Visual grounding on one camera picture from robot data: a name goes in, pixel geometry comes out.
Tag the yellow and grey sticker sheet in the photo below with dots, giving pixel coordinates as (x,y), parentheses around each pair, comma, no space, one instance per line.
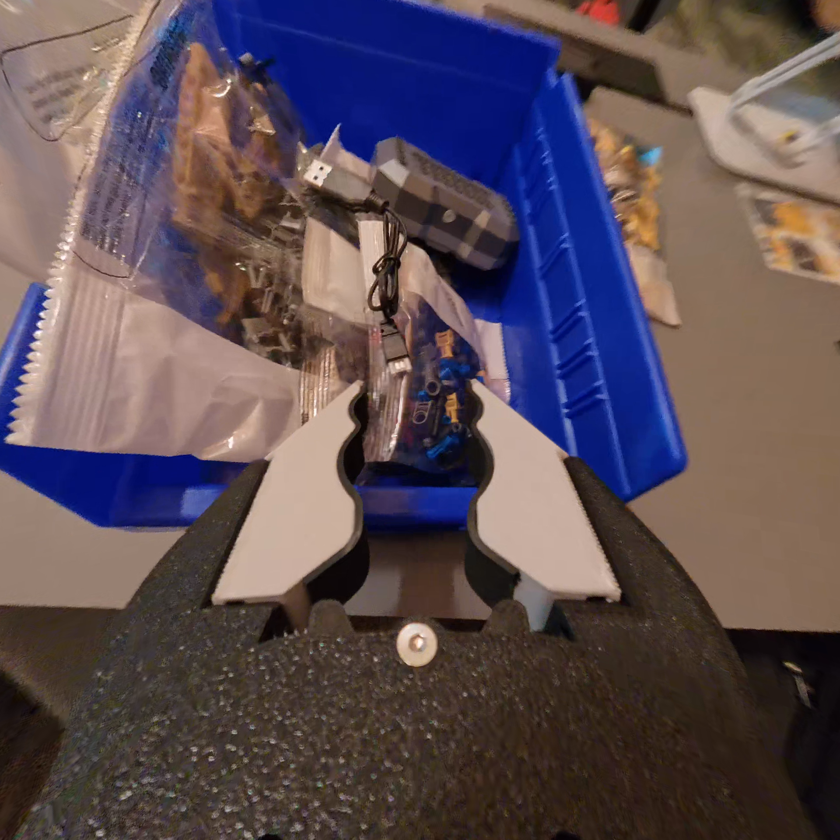
(794,236)

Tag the clear bag of tan parts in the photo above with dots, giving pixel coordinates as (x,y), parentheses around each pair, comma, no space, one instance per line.
(164,295)

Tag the small bag of blue parts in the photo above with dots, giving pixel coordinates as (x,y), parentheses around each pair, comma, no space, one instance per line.
(433,394)

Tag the clear printed plastic bag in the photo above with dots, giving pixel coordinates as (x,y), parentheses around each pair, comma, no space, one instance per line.
(59,65)

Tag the bag of yellow parts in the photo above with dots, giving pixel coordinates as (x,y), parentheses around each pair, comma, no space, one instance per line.
(636,216)

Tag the blue plastic bin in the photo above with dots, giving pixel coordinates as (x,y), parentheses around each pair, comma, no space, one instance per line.
(407,79)

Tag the grey blocky remote control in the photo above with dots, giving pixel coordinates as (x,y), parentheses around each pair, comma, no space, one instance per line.
(446,197)

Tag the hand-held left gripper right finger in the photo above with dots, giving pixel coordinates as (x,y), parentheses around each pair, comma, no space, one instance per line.
(544,518)

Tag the white book stand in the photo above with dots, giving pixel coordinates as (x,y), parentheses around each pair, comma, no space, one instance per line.
(754,131)

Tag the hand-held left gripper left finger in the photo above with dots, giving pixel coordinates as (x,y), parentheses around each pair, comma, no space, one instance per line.
(289,518)

